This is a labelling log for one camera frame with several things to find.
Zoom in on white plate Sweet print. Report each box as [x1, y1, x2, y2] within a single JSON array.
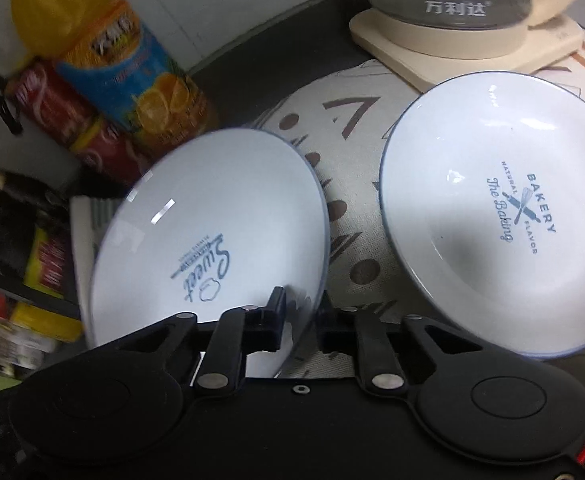
[[90, 128, 330, 377]]

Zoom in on white plate Bakery print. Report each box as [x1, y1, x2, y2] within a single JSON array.
[[379, 72, 585, 359]]

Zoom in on lower red soda can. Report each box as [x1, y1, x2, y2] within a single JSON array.
[[70, 116, 149, 186]]

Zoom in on red soda can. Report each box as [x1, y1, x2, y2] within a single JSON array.
[[6, 58, 97, 148], [70, 116, 149, 186]]

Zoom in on dark soy sauce bottle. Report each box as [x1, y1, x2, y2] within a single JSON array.
[[0, 169, 73, 299]]

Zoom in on cream kettle base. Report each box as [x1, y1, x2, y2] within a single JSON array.
[[349, 9, 584, 92]]

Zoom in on upper red soda can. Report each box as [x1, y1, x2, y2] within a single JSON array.
[[6, 58, 97, 148]]

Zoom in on orange juice bottle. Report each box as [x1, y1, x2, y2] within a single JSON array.
[[10, 0, 216, 158]]

